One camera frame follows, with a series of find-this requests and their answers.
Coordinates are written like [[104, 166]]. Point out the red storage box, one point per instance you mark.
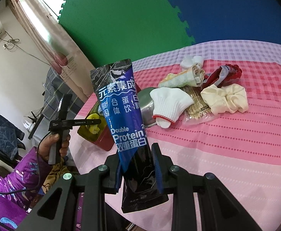
[[105, 139]]

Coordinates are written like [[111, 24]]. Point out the brown patterned cloth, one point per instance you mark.
[[53, 178]]

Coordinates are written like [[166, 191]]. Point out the pale pink curtain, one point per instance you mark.
[[34, 21]]

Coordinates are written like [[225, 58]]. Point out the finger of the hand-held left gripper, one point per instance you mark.
[[87, 122]]

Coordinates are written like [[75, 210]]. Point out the person's left hand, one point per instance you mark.
[[45, 146]]

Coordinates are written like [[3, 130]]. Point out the blue drink powder packet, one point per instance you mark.
[[123, 105]]

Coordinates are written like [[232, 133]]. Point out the red and white snack packet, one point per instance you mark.
[[234, 72]]

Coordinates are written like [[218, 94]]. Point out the white knit glove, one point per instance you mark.
[[169, 103]]

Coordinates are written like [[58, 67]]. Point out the pink checked blanket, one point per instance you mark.
[[227, 149]]

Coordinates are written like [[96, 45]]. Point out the white sock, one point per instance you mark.
[[188, 61]]

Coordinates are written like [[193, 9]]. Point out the grey plaid cloth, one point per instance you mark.
[[53, 86]]

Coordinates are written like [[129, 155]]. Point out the blue foam mat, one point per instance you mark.
[[227, 9]]

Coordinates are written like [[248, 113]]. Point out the beige packet in clear plastic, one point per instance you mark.
[[198, 108]]

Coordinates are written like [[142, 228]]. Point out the cream scrunchie cloth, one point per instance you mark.
[[227, 98]]

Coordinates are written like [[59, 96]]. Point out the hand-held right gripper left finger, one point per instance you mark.
[[117, 174]]

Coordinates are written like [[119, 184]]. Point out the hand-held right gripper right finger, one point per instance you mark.
[[157, 170]]

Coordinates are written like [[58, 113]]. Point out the green foam mat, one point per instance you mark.
[[118, 16]]

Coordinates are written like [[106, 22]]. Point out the metal bowl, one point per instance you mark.
[[146, 108]]

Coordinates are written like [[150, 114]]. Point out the person's left forearm purple sleeve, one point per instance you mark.
[[10, 185]]

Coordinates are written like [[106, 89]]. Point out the yellow plush toy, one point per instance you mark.
[[94, 128]]

